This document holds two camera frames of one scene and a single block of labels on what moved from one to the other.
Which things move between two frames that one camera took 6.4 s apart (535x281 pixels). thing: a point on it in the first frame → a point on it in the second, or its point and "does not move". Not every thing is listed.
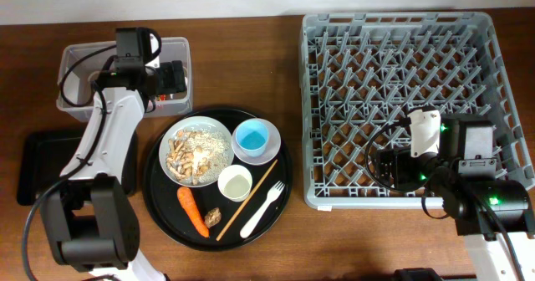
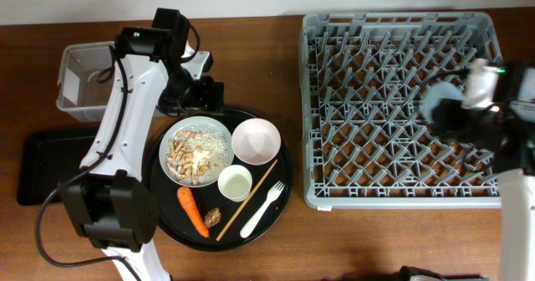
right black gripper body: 409,172 → 472,125
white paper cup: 235,182 does not move
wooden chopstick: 253,191 does not move
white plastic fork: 277,190 does not move
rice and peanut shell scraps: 197,155 does not move
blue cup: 252,135 → 443,90
